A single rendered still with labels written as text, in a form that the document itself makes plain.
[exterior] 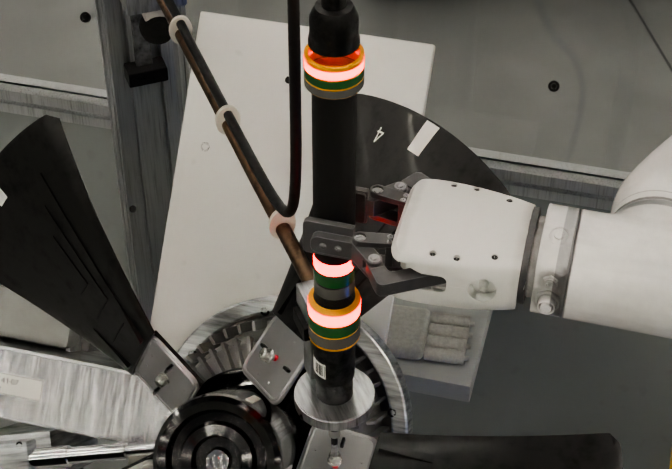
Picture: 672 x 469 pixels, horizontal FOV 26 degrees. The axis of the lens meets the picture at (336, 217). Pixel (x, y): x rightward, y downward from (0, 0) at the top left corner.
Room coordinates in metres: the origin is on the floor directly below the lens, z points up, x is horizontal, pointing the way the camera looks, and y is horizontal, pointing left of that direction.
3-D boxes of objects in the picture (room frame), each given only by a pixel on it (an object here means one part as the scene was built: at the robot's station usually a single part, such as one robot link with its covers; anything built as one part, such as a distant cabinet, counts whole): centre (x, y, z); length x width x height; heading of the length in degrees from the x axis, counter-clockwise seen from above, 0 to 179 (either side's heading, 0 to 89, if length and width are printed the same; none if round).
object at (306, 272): (1.15, 0.11, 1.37); 0.54 x 0.01 x 0.01; 20
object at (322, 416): (0.87, 0.01, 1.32); 0.09 x 0.07 x 0.10; 20
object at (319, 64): (0.86, 0.00, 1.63); 0.04 x 0.04 x 0.03
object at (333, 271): (0.86, 0.00, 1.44); 0.03 x 0.03 x 0.01
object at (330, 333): (0.86, 0.00, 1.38); 0.04 x 0.04 x 0.01
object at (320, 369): (0.86, 0.00, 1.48); 0.04 x 0.04 x 0.46
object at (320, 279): (0.86, 0.00, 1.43); 0.03 x 0.03 x 0.01
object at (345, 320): (0.86, 0.00, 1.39); 0.04 x 0.04 x 0.01
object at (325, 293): (0.86, 0.00, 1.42); 0.03 x 0.03 x 0.01
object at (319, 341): (0.86, 0.00, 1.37); 0.04 x 0.04 x 0.01
